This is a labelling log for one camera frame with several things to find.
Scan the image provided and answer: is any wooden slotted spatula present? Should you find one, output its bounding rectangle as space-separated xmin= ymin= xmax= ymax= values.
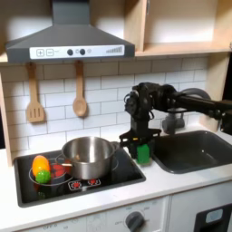
xmin=24 ymin=63 xmax=46 ymax=123

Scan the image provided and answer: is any steel pot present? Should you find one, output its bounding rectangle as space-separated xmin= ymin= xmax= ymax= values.
xmin=55 ymin=136 xmax=121 ymax=180

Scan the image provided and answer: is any wooden spoon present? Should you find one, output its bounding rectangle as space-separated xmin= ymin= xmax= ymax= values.
xmin=72 ymin=60 xmax=89 ymax=118

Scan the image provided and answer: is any grey range hood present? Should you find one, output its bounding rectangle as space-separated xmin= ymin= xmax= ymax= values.
xmin=5 ymin=0 xmax=136 ymax=64

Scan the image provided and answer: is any orange toy vegetable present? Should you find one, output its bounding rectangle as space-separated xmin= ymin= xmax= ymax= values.
xmin=32 ymin=155 xmax=51 ymax=178

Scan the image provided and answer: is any grey stove knob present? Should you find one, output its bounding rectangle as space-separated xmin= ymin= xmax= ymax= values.
xmin=125 ymin=211 xmax=145 ymax=232

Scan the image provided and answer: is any black oven door panel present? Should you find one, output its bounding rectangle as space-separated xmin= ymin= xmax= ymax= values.
xmin=193 ymin=203 xmax=232 ymax=232

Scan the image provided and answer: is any grey toy sink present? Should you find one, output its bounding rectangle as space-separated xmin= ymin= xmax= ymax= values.
xmin=150 ymin=130 xmax=232 ymax=175

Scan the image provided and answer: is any wooden shelf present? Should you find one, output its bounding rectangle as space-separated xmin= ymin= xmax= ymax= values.
xmin=0 ymin=0 xmax=232 ymax=63

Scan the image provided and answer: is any white kitchen base cabinet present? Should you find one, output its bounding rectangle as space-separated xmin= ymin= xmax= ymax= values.
xmin=0 ymin=180 xmax=232 ymax=232

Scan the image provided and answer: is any green bumpy toy vegetable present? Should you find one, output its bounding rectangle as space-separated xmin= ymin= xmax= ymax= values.
xmin=35 ymin=169 xmax=52 ymax=185

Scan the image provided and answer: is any green toy block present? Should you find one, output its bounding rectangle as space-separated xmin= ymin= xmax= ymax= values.
xmin=136 ymin=143 xmax=151 ymax=165

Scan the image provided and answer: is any black toy stove top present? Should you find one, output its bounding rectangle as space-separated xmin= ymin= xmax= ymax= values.
xmin=13 ymin=141 xmax=147 ymax=208

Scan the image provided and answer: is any wooden side post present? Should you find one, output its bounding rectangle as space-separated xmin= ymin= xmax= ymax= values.
xmin=0 ymin=73 xmax=13 ymax=168

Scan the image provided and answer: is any grey toy tap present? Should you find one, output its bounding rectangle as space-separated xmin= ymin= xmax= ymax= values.
xmin=161 ymin=87 xmax=212 ymax=135

